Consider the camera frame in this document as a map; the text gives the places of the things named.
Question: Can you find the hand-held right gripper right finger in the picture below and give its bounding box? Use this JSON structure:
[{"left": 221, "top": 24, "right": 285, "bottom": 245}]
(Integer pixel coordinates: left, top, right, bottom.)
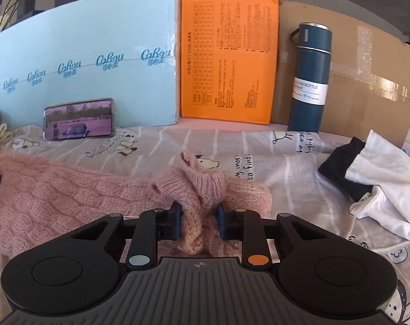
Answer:
[{"left": 216, "top": 206, "right": 331, "bottom": 269}]

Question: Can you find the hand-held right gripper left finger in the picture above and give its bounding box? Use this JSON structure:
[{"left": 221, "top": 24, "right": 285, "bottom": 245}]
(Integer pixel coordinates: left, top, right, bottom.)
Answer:
[{"left": 69, "top": 202, "right": 184, "bottom": 272}]

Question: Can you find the pink knit sweater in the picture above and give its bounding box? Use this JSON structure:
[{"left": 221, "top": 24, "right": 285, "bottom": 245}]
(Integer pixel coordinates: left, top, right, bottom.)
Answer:
[{"left": 0, "top": 151, "right": 272, "bottom": 258}]

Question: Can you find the cream knit cloth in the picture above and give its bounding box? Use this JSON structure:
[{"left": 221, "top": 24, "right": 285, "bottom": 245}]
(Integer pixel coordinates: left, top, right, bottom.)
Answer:
[{"left": 0, "top": 123, "right": 15, "bottom": 153}]

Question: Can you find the smartphone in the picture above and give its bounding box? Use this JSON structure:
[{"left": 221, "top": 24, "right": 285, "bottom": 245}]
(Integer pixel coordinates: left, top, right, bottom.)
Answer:
[{"left": 43, "top": 97, "right": 115, "bottom": 141}]

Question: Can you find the black garment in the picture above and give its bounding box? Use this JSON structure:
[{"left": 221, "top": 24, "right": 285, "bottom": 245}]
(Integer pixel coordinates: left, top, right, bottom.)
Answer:
[{"left": 318, "top": 137, "right": 373, "bottom": 202}]

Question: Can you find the light blue cardboard box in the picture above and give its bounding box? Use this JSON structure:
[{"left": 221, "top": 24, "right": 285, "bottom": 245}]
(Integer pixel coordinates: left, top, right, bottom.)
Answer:
[{"left": 0, "top": 0, "right": 179, "bottom": 127}]

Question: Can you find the orange cardboard box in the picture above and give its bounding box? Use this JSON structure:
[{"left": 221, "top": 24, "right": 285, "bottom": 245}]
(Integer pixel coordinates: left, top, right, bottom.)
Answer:
[{"left": 180, "top": 0, "right": 280, "bottom": 125}]

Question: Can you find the dark blue vacuum bottle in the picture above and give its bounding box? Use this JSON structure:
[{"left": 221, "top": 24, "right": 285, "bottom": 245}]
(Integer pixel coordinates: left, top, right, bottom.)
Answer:
[{"left": 287, "top": 22, "right": 333, "bottom": 132}]

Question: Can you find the white garment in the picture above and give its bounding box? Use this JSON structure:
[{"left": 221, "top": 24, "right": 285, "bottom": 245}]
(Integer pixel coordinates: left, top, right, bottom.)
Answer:
[{"left": 344, "top": 129, "right": 410, "bottom": 244}]

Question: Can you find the brown cardboard box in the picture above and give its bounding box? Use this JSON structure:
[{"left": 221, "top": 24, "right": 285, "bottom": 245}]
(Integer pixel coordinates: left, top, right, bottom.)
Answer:
[{"left": 271, "top": 0, "right": 410, "bottom": 149}]

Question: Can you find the black device with cables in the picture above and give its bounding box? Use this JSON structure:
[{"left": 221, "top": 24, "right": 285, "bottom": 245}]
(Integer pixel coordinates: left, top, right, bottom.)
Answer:
[{"left": 0, "top": 0, "right": 36, "bottom": 36}]

